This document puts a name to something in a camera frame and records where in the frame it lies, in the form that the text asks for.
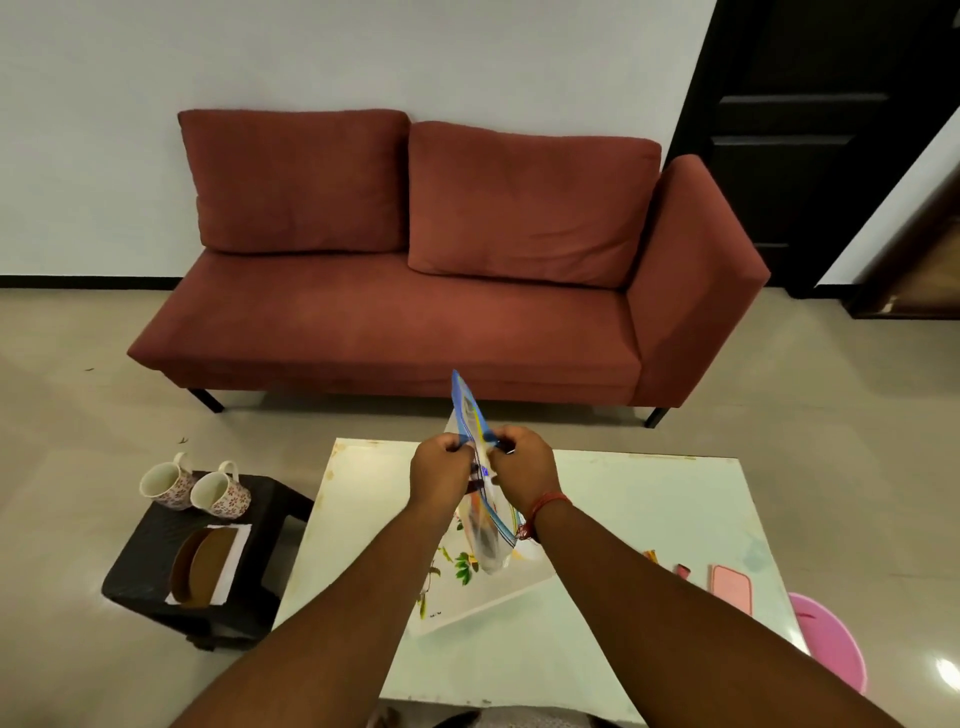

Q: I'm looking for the clear zip bag blue seal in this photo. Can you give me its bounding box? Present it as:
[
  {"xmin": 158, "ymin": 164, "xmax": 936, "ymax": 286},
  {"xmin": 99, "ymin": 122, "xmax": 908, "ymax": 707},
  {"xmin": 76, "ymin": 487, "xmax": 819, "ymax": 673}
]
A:
[{"xmin": 448, "ymin": 368, "xmax": 526, "ymax": 577}]

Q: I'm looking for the pink rectangular lid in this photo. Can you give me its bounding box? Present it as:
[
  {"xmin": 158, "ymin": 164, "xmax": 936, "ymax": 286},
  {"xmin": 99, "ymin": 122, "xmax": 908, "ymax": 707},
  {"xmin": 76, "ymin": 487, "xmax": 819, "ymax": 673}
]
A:
[{"xmin": 708, "ymin": 563, "xmax": 754, "ymax": 618}]

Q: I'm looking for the white floral tray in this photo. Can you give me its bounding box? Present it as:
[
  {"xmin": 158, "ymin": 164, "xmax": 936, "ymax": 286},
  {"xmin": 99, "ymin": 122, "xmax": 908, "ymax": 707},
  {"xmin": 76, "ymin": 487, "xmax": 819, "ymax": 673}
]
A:
[{"xmin": 408, "ymin": 517, "xmax": 558, "ymax": 639}]

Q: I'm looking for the pink plastic bin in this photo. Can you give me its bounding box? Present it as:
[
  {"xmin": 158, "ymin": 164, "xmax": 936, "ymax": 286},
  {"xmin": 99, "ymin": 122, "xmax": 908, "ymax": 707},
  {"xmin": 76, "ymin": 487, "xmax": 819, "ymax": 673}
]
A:
[{"xmin": 787, "ymin": 592, "xmax": 869, "ymax": 695}]

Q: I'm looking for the black plastic stool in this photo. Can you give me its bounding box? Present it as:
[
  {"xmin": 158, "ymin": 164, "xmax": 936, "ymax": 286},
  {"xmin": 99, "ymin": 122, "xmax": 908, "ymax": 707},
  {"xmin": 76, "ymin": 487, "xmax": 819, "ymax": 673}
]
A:
[{"xmin": 101, "ymin": 470, "xmax": 316, "ymax": 652}]

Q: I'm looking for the person's right hand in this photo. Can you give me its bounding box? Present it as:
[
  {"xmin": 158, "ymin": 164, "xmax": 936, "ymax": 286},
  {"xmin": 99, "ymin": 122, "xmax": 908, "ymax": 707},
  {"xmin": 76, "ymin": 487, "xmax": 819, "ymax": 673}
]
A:
[{"xmin": 487, "ymin": 425, "xmax": 564, "ymax": 526}]

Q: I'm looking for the person's left hand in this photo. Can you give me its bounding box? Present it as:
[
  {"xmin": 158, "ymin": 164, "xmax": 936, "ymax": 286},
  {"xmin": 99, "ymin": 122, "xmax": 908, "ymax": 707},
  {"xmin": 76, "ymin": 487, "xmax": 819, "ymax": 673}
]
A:
[{"xmin": 408, "ymin": 433, "xmax": 478, "ymax": 519}]

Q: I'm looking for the red sofa back cushion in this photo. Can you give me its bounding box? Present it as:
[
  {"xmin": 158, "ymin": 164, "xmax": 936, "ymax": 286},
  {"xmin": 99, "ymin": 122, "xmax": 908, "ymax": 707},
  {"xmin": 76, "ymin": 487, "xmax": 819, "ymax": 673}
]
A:
[
  {"xmin": 407, "ymin": 121, "xmax": 663, "ymax": 290},
  {"xmin": 177, "ymin": 108, "xmax": 412, "ymax": 255}
]

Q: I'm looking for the person's right forearm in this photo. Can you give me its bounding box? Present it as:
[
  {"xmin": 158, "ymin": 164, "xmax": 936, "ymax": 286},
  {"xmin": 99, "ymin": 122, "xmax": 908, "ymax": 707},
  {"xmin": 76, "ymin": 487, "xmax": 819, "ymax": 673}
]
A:
[{"xmin": 533, "ymin": 500, "xmax": 905, "ymax": 728}]

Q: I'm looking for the red thread bracelet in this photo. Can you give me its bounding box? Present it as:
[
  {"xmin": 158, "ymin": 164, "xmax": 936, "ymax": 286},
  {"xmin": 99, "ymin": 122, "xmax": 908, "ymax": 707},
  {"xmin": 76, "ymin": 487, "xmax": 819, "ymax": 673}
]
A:
[{"xmin": 515, "ymin": 491, "xmax": 573, "ymax": 543}]

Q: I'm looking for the black door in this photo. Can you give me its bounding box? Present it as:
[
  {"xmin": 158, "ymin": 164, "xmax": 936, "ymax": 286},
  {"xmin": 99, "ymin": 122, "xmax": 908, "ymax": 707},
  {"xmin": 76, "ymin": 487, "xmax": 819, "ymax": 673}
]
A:
[{"xmin": 663, "ymin": 0, "xmax": 960, "ymax": 300}]

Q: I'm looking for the person's left forearm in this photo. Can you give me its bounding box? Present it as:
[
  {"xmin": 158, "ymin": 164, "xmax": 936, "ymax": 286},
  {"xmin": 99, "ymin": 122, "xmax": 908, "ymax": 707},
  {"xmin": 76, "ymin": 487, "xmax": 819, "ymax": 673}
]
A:
[{"xmin": 170, "ymin": 502, "xmax": 481, "ymax": 728}]

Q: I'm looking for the red fabric sofa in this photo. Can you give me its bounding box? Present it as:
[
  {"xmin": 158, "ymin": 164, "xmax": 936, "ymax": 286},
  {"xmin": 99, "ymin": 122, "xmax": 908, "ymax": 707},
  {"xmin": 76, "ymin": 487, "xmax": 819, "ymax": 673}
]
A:
[{"xmin": 125, "ymin": 108, "xmax": 772, "ymax": 430}]

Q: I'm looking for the brown wooden board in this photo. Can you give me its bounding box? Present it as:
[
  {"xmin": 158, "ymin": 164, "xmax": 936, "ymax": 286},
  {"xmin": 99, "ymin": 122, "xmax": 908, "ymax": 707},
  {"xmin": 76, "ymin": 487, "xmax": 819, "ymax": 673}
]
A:
[{"xmin": 843, "ymin": 168, "xmax": 960, "ymax": 322}]

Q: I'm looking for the stack of white napkins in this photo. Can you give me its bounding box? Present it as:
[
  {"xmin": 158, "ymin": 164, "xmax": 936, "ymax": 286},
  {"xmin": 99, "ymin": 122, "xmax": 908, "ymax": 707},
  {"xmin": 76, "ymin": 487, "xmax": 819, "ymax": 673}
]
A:
[{"xmin": 164, "ymin": 523, "xmax": 253, "ymax": 607}]

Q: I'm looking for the floral mug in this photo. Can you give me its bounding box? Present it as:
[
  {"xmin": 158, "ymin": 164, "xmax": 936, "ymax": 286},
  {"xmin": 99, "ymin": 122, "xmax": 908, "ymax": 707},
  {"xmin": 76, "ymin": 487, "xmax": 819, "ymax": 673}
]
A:
[
  {"xmin": 189, "ymin": 460, "xmax": 253, "ymax": 521},
  {"xmin": 138, "ymin": 451, "xmax": 198, "ymax": 512}
]

